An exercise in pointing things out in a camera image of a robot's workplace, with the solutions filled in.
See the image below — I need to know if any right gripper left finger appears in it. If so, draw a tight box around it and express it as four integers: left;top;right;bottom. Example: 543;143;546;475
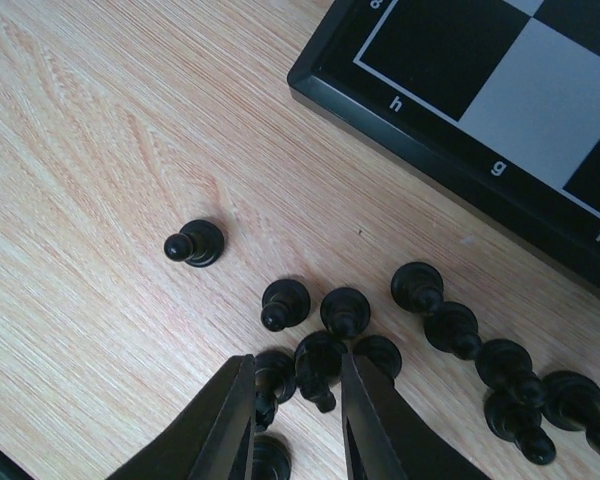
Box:
109;354;255;480

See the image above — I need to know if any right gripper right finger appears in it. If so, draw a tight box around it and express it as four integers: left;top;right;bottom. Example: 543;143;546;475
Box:
341;354;487;480

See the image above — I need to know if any black pawn bottom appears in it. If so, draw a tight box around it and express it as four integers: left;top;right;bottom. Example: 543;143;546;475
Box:
251;435;292;480

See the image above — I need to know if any black pawn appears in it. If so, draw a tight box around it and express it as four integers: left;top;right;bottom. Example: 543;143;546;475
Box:
260;279;312;332
423;301;483;360
320;287;371;340
251;435;292;480
475;339;547;408
390;262;444;316
483;392;557;466
163;219;225;268

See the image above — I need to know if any black knight piece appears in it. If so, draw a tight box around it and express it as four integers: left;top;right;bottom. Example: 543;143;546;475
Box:
353;335;402;384

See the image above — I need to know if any black rook piece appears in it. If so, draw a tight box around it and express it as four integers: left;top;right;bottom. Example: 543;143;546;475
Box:
255;350;296;433

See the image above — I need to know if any black pawn far left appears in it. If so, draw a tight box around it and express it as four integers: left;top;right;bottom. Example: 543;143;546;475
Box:
163;219;225;268

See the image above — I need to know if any black and silver chessboard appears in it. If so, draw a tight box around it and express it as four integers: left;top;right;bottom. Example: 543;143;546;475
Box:
287;0;600;291

